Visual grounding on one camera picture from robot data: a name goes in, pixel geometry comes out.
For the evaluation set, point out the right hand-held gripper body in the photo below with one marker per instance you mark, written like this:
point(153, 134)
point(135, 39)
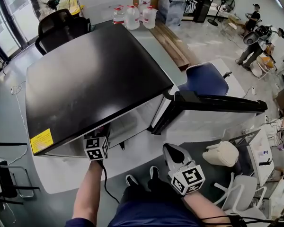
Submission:
point(188, 178)

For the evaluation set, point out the white power strip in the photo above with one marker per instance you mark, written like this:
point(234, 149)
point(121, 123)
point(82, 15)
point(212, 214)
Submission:
point(15, 90)

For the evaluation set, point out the person's right forearm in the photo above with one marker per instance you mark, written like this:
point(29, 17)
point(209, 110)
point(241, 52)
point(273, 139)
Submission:
point(203, 207)

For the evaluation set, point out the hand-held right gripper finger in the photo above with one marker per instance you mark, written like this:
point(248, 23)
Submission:
point(169, 158)
point(188, 158)

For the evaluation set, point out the glass entrance door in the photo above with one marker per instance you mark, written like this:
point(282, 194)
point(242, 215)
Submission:
point(11, 20)

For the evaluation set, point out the person's left shoe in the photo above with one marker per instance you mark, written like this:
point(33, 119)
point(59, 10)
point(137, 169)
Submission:
point(132, 180)

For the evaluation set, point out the grey round appliance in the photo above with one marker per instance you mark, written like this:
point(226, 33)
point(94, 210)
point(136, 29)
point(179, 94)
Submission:
point(254, 35)

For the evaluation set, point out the person's navy shorts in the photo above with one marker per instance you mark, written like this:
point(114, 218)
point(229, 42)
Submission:
point(151, 209)

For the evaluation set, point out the person's right shoe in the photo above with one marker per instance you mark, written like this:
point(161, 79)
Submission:
point(154, 171)

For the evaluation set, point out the black white striped bag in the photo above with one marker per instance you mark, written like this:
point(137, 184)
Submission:
point(189, 2)

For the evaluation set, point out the black standing fan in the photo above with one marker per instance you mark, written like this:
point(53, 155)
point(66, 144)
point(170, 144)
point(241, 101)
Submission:
point(223, 1)

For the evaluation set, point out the blue padded chair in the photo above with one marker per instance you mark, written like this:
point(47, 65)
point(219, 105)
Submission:
point(203, 79)

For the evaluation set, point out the person's shoe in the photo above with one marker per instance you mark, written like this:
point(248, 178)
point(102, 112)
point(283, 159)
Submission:
point(154, 171)
point(132, 180)

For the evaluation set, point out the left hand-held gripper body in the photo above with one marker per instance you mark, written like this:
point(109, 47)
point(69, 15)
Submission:
point(95, 149)

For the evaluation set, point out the cream waste bin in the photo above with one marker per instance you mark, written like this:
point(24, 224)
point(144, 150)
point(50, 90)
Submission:
point(221, 154)

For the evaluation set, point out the black office chair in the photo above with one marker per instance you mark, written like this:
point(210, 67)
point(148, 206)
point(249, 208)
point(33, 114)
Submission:
point(59, 27)

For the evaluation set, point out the person's left forearm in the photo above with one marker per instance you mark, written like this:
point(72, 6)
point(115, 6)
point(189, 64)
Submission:
point(88, 193)

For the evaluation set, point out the black mini fridge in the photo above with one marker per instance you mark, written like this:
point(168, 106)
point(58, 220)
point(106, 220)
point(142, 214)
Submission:
point(90, 79)

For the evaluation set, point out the black cabinet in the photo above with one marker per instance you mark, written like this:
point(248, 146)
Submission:
point(203, 6)

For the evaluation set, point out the white desk with papers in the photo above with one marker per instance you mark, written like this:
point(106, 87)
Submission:
point(260, 152)

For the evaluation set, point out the blue plastic bag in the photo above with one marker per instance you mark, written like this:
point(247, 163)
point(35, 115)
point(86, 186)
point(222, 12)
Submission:
point(170, 9)

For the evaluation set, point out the white plastic chair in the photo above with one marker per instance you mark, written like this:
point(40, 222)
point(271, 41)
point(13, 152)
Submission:
point(243, 193)

